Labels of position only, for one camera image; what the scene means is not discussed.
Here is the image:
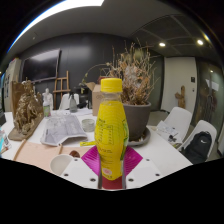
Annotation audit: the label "white plaster statue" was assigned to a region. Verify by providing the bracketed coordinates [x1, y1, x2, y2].
[41, 87, 54, 111]

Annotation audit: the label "colourful book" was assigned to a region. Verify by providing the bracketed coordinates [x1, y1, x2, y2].
[0, 128, 13, 154]

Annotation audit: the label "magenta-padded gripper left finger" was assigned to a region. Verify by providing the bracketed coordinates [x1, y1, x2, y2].
[60, 144, 103, 190]

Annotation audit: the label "black flat device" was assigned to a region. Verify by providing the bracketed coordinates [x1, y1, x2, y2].
[0, 109, 7, 128]

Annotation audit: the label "grey spray bottle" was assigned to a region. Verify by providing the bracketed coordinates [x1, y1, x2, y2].
[68, 92, 78, 113]

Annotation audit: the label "black wall screen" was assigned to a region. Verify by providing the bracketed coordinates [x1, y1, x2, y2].
[21, 48, 62, 83]

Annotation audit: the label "small round glass jar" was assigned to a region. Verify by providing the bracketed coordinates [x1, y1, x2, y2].
[81, 118, 96, 133]

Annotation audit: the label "loose white papers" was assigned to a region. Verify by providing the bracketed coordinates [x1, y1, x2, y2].
[155, 119, 184, 145]

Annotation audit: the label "cardboard box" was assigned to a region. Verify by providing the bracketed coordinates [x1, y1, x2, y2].
[85, 81, 108, 117]

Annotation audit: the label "white cabinet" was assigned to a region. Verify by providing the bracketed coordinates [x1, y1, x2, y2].
[3, 58, 23, 113]

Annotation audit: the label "folded newspaper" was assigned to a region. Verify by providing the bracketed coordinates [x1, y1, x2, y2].
[39, 113, 88, 147]

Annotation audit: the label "white chair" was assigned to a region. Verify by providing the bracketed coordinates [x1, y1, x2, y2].
[59, 93, 81, 111]
[163, 106, 193, 141]
[181, 119, 218, 164]

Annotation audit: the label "wooden figure sculpture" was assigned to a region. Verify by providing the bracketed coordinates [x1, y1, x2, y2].
[174, 85, 187, 109]

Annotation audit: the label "dried plant in grey pot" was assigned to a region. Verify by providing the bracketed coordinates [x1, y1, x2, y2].
[79, 39, 158, 142]

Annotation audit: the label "white cup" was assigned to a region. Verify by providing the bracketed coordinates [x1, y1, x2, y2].
[49, 153, 75, 177]

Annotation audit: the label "white spray bottle green label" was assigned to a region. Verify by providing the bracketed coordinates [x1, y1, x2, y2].
[42, 96, 52, 118]

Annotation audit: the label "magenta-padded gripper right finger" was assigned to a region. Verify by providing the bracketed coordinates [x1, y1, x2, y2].
[121, 144, 164, 190]

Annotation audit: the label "black backpack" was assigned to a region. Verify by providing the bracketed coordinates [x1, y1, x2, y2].
[182, 130, 213, 165]

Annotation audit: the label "yellow drink bottle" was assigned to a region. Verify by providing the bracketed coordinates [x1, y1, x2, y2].
[94, 77, 130, 181]

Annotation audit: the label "golden brown relief sculpture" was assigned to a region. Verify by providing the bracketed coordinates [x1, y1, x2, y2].
[8, 79, 45, 142]

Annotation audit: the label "grey plant saucer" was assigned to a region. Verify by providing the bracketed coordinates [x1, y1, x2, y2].
[128, 128, 153, 147]

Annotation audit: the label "wooden easel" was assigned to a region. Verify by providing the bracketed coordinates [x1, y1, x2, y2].
[53, 69, 72, 111]

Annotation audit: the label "light wooden board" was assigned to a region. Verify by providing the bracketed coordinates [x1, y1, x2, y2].
[58, 145, 98, 168]
[12, 139, 64, 173]

